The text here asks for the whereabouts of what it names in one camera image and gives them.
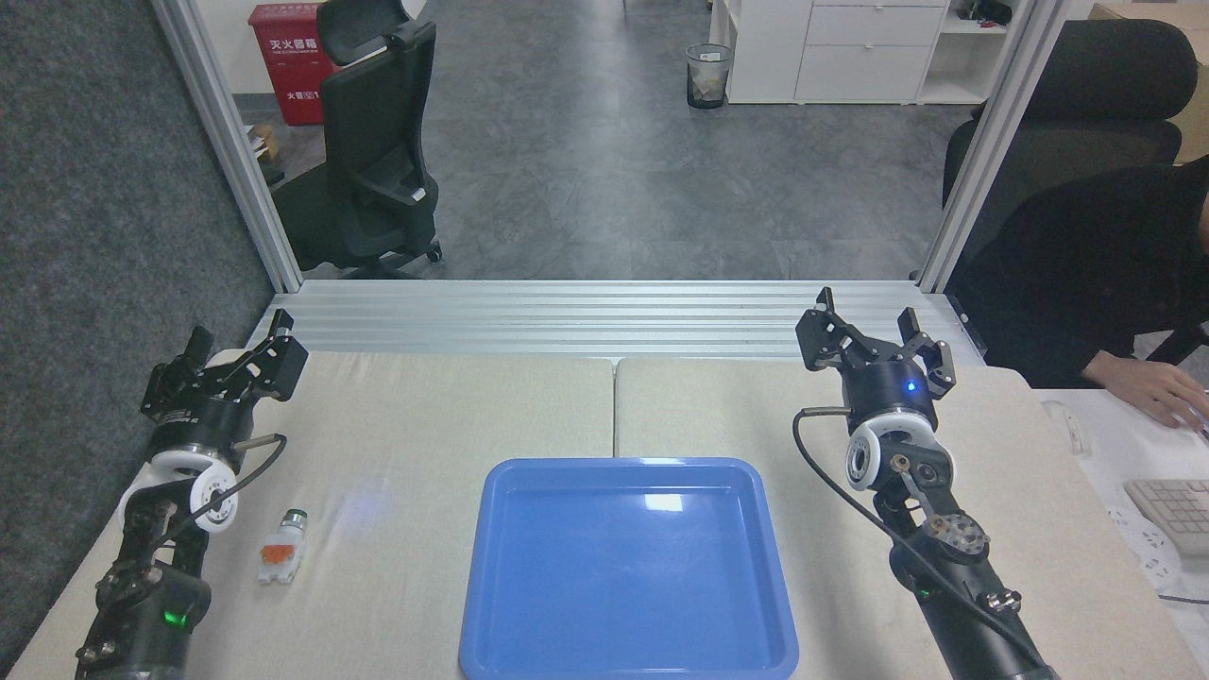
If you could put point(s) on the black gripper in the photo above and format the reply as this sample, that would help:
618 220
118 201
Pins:
888 392
203 420

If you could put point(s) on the blue plastic tray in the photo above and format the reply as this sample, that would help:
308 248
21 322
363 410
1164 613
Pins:
628 576

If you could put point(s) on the person's hand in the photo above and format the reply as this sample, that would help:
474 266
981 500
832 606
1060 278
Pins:
1157 387

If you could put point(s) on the person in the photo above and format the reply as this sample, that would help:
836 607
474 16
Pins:
1086 264

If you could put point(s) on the small cardboard box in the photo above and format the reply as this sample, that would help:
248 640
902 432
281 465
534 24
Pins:
263 142

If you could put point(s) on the black office chair with armrests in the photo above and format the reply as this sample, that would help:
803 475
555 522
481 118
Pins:
373 151

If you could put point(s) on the white drawer cabinet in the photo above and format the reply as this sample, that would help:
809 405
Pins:
850 52

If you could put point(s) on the red fire extinguisher box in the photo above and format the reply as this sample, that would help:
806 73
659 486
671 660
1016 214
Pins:
288 66

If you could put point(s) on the black mesh waste bin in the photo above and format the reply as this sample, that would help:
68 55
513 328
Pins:
708 76

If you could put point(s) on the white power strip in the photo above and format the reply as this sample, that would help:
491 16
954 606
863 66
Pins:
1148 552

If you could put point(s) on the white keyboard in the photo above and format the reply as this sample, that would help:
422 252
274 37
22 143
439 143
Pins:
1176 510

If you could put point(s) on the black high-back office chair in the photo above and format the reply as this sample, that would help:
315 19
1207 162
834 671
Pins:
1105 85

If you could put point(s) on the silver aluminium post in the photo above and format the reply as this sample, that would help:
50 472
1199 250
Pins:
231 151
992 151

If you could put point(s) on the silver aluminium rail platform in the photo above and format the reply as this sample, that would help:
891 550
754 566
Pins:
604 316

